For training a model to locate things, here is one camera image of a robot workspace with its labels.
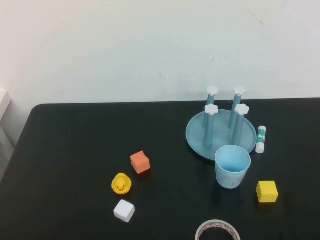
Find clear tape roll red print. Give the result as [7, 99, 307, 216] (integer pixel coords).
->
[194, 219, 242, 240]

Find blue cup stand white caps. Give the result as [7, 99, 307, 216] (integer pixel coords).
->
[185, 85, 258, 161]

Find yellow rubber duck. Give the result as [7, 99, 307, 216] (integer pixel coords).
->
[111, 172, 133, 195]

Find orange foam cube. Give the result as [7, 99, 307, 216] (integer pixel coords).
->
[129, 150, 151, 175]

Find yellow foam cube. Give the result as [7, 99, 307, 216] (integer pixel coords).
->
[255, 180, 279, 204]

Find light blue plastic cup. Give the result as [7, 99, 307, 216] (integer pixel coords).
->
[214, 144, 252, 190]

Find white foam cube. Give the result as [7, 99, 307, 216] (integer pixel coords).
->
[113, 199, 136, 224]

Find white green glue stick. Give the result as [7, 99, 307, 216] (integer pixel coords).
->
[254, 125, 268, 154]

